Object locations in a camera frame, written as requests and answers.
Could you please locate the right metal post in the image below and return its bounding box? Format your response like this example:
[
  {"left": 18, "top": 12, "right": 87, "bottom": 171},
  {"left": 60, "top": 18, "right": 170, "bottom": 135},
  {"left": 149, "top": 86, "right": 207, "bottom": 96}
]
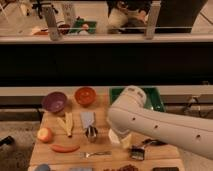
[{"left": 145, "top": 1, "right": 161, "bottom": 40}]

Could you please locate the orange bowl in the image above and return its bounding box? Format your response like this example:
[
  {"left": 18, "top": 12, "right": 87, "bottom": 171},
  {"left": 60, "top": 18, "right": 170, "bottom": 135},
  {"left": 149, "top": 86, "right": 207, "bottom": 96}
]
[{"left": 74, "top": 87, "right": 96, "bottom": 107}]

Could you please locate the long red pepper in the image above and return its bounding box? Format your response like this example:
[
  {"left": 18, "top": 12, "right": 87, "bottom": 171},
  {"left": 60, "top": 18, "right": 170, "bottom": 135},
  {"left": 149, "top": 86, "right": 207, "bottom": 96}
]
[{"left": 50, "top": 144, "right": 80, "bottom": 153}]

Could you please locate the purple bowl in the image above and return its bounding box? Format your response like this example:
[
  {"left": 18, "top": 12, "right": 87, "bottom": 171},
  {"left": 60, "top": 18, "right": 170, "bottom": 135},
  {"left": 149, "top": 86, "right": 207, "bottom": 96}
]
[{"left": 42, "top": 92, "right": 67, "bottom": 113}]

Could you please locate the wooden cutting board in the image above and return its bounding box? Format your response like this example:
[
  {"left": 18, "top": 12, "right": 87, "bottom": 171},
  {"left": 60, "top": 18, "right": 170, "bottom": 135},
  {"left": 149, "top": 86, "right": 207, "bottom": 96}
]
[{"left": 28, "top": 94, "right": 185, "bottom": 171}]

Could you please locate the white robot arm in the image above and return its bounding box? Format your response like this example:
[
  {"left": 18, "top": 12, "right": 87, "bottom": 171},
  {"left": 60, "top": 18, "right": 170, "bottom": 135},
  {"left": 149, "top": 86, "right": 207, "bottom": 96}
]
[{"left": 107, "top": 86, "right": 213, "bottom": 160}]

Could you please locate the person in background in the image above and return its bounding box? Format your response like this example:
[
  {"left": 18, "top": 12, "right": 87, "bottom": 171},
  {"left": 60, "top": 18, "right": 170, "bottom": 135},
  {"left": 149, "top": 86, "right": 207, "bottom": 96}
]
[{"left": 106, "top": 0, "right": 152, "bottom": 34}]

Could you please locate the left metal post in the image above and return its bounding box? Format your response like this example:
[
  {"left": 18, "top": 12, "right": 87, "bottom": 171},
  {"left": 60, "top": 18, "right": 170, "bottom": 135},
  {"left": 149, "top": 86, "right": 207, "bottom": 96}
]
[{"left": 43, "top": 6, "right": 61, "bottom": 41}]

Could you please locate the peeled banana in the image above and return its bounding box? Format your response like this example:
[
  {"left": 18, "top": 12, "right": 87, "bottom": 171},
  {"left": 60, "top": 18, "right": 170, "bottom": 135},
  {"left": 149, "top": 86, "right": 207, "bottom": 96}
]
[{"left": 57, "top": 113, "right": 73, "bottom": 137}]

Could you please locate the brown grape bunch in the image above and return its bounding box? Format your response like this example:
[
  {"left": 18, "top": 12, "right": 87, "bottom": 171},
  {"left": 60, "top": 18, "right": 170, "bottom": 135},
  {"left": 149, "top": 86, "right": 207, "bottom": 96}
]
[{"left": 103, "top": 164, "right": 139, "bottom": 171}]

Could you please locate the silver fork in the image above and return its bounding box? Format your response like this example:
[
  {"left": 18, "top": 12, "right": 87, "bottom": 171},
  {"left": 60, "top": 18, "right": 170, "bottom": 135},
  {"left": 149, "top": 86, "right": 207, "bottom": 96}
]
[{"left": 79, "top": 151, "right": 111, "bottom": 158}]

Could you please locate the black object on floor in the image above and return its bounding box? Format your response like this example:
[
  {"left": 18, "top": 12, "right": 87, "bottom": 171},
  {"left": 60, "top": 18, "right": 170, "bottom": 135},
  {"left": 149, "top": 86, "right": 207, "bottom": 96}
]
[{"left": 0, "top": 136, "right": 15, "bottom": 147}]

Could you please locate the green plastic tray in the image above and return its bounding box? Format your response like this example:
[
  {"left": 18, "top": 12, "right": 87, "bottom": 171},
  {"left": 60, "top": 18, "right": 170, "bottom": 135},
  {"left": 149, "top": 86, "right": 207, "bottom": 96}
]
[{"left": 109, "top": 87, "right": 165, "bottom": 112}]

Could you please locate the blue flat object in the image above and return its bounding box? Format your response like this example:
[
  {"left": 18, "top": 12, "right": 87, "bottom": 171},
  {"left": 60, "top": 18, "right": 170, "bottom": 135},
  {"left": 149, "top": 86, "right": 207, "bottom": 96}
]
[{"left": 68, "top": 167, "right": 93, "bottom": 171}]

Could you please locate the blue round object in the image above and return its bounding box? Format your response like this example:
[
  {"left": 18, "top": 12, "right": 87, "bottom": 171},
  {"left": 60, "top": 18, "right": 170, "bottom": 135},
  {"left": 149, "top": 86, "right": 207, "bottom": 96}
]
[{"left": 34, "top": 164, "right": 51, "bottom": 171}]

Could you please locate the white plastic cup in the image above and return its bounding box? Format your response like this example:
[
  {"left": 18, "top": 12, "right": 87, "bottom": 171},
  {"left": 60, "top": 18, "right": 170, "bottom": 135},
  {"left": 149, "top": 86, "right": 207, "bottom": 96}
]
[{"left": 108, "top": 129, "right": 120, "bottom": 145}]

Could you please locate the metal post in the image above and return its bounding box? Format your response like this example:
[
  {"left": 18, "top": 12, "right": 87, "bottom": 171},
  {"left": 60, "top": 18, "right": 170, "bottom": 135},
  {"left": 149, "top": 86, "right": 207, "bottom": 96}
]
[
  {"left": 43, "top": 6, "right": 61, "bottom": 41},
  {"left": 145, "top": 1, "right": 161, "bottom": 40}
]

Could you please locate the small metal cup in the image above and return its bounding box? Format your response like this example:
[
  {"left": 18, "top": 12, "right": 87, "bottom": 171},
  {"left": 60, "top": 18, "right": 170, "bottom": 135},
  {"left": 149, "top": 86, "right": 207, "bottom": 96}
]
[{"left": 85, "top": 126, "right": 98, "bottom": 143}]

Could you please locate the dark brown block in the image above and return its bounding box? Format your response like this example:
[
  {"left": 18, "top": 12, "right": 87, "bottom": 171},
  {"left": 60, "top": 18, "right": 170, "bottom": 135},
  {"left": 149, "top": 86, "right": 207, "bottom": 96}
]
[{"left": 152, "top": 167, "right": 179, "bottom": 171}]

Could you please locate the red yellow apple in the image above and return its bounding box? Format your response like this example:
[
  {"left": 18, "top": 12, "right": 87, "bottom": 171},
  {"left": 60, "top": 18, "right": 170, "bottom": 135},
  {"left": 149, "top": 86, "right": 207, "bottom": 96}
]
[{"left": 37, "top": 128, "right": 53, "bottom": 143}]

